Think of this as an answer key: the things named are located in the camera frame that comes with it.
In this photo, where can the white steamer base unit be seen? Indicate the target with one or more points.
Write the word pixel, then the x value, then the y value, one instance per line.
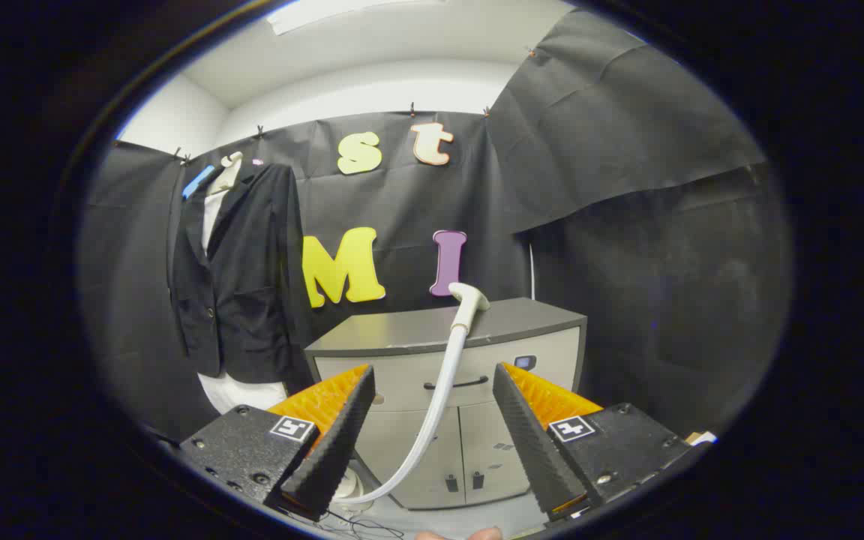
pixel 349 489

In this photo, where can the white garment steamer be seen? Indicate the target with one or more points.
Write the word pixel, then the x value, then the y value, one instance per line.
pixel 468 300

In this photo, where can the white clothes hanger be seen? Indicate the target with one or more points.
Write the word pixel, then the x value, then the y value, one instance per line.
pixel 228 174

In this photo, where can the black suit jacket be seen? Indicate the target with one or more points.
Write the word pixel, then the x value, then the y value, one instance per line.
pixel 244 285

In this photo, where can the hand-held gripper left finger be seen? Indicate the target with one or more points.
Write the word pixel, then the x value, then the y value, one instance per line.
pixel 334 450

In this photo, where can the grey cabinet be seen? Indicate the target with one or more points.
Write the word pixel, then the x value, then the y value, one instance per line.
pixel 402 330

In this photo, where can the black backdrop cloth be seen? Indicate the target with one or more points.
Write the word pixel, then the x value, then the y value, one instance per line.
pixel 627 225

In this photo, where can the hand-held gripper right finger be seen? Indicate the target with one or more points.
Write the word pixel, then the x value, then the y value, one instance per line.
pixel 529 442

